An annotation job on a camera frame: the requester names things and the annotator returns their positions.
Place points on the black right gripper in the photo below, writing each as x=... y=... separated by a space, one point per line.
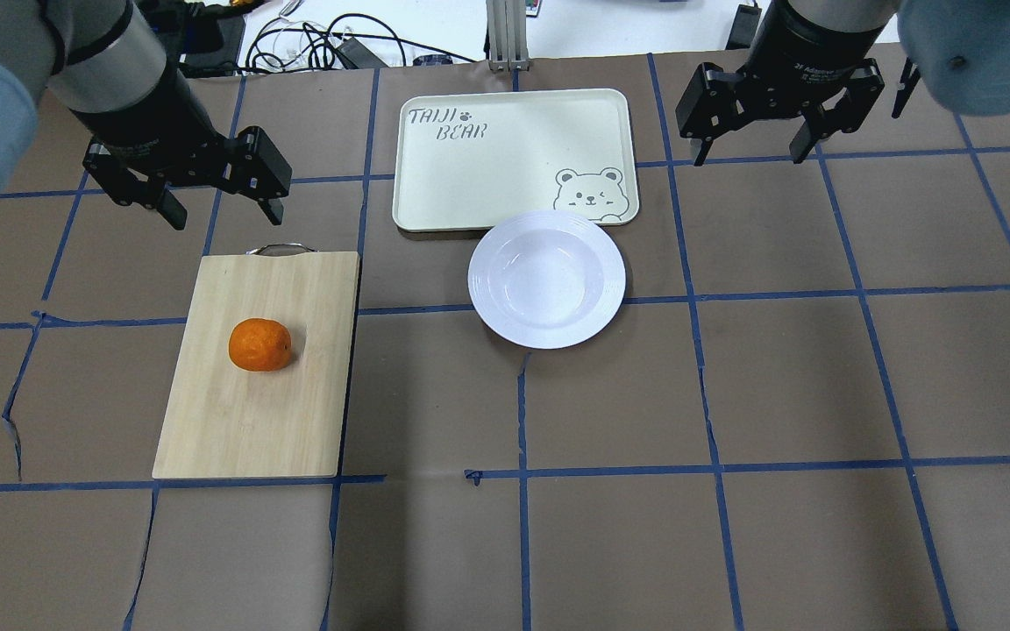
x=805 y=54

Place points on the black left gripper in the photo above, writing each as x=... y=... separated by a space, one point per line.
x=147 y=121

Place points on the orange fruit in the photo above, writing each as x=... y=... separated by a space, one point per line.
x=260 y=345

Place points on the white round plate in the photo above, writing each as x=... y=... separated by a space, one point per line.
x=546 y=279

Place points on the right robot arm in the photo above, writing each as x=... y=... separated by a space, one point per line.
x=958 y=50

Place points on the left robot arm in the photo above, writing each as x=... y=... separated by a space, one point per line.
x=93 y=56

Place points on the cream bear tray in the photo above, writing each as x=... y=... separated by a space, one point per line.
x=468 y=162

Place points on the black power adapter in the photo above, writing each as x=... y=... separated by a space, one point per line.
x=353 y=54

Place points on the bamboo cutting board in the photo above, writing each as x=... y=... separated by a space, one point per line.
x=260 y=386

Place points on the aluminium frame post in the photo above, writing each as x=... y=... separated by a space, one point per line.
x=507 y=36

